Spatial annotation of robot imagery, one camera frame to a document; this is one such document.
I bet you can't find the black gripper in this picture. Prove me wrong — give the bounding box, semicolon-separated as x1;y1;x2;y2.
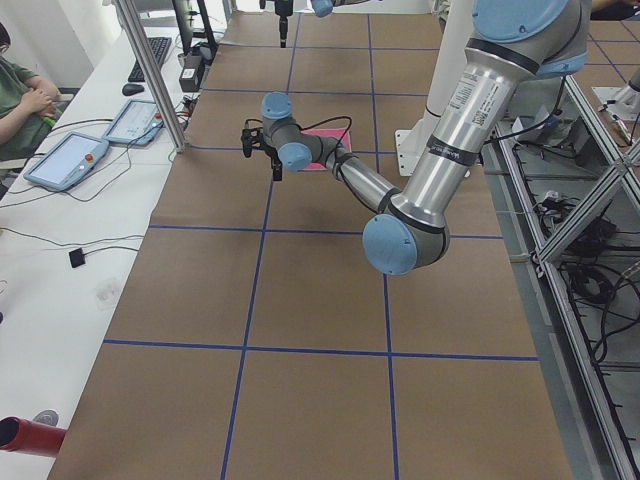
259;0;294;48
241;119;282;181

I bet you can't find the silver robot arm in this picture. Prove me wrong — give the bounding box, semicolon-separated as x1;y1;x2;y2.
259;0;365;48
241;1;592;275

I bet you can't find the floor cable bundle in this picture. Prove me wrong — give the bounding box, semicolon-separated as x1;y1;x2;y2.
529;189;640;361

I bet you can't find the black computer mouse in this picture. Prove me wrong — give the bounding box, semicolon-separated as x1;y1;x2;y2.
121;83;144;97

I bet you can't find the near teach pendant tablet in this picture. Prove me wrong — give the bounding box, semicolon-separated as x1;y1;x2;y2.
24;132;109;192

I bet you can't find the teach pendant tablet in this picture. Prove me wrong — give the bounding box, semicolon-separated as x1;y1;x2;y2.
24;132;109;192
103;99;163;146

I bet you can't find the pink and grey towel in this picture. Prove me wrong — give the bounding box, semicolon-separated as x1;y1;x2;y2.
300;127;354;173

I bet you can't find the aluminium frame post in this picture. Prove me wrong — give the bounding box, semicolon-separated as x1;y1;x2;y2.
112;0;186;153

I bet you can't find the black power box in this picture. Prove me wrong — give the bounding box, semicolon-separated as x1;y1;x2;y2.
179;54;205;93

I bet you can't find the person in green shirt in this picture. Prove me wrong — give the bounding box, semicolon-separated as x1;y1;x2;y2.
1;25;60;161

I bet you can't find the far teach pendant tablet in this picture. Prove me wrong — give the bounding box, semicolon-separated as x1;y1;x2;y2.
103;99;163;146

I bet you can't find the aluminium frame rail structure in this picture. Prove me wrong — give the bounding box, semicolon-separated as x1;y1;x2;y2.
484;78;639;479

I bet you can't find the black monitor stand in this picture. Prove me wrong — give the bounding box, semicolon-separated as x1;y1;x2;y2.
172;0;218;60

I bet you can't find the red cylinder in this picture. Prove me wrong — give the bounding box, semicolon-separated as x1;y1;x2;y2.
1;417;67;458

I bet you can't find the black keyboard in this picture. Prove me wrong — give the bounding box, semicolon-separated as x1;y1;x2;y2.
127;36;173;84

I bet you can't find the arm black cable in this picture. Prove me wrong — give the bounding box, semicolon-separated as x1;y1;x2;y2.
244;115;353;161

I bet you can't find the small black square device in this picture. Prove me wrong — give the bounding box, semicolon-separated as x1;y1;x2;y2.
68;247;86;269

